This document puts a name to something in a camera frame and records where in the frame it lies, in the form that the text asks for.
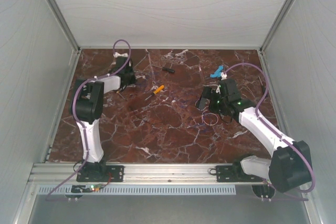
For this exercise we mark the aluminium corner post right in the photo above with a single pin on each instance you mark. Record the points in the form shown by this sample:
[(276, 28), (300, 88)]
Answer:
[(278, 20)]

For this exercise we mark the grey slotted cable duct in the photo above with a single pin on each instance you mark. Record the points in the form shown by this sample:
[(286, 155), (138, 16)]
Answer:
[(145, 190)]

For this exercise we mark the aluminium corner post left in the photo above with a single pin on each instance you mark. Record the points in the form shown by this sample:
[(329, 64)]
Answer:
[(60, 18)]

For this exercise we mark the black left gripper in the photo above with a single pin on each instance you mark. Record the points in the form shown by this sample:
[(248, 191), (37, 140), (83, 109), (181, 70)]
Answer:
[(134, 80)]

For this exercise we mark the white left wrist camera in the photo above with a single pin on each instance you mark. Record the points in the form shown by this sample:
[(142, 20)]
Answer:
[(116, 55)]

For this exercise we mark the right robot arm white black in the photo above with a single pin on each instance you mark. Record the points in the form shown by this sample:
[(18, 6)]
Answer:
[(289, 165)]

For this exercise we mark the aluminium corner post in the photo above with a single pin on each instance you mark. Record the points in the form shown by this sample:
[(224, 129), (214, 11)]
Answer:
[(278, 20), (60, 18)]

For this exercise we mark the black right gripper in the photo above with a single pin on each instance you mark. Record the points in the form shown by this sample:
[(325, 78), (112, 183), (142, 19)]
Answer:
[(210, 93)]

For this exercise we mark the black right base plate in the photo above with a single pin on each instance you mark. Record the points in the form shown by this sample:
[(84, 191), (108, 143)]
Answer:
[(225, 172)]

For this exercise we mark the aluminium front rail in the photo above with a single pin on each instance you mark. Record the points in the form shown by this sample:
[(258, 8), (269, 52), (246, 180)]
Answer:
[(133, 174)]

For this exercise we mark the blue plastic connector piece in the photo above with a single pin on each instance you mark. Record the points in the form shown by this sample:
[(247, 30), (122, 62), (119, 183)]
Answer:
[(218, 73)]

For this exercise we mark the small black screwdriver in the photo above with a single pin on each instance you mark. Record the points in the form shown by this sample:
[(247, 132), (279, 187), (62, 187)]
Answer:
[(166, 69)]

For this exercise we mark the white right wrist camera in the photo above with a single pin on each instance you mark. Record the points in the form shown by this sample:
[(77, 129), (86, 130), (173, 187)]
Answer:
[(223, 76)]

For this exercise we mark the orange handled screwdriver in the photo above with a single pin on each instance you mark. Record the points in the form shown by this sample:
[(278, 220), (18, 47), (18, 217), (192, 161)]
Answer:
[(159, 89)]

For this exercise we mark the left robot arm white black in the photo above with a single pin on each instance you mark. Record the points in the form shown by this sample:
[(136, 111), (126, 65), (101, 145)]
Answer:
[(87, 105)]

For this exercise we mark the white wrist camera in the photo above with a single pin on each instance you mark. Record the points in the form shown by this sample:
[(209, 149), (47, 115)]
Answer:
[(223, 76), (116, 55)]

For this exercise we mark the dark screwdriver right edge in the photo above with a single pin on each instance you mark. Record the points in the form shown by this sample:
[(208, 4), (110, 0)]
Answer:
[(263, 87)]

